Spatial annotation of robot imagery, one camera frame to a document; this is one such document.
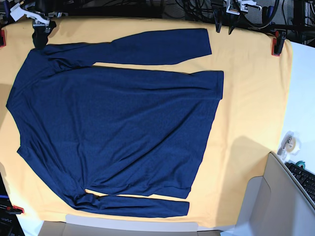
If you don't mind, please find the red clamp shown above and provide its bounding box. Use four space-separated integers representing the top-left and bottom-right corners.
0 29 6 48
6 206 24 215
272 30 286 57

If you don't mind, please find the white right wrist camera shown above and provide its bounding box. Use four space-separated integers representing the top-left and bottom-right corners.
10 3 24 22

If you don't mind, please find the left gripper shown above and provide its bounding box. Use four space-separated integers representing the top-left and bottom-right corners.
212 0 261 35

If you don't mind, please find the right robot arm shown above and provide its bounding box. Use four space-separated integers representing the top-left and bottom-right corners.
22 0 57 49

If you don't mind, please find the red clamp bottom left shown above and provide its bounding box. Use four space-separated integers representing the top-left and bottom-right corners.
6 206 24 215

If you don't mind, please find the red clamp top right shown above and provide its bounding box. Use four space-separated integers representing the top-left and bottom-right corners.
272 30 286 57

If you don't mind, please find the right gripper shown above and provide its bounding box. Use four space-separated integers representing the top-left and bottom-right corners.
24 10 56 49

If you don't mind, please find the red clamp top left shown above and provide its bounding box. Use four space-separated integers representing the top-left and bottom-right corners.
0 29 6 48

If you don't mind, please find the black keyboard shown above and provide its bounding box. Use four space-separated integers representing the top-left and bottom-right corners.
285 163 315 202

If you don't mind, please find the green tape roll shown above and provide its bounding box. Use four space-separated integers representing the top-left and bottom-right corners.
296 161 306 169

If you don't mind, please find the clear tape dispenser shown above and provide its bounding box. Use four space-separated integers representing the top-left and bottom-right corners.
277 131 301 158

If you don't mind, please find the navy blue long-sleeve shirt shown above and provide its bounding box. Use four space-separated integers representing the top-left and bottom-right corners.
6 29 224 218

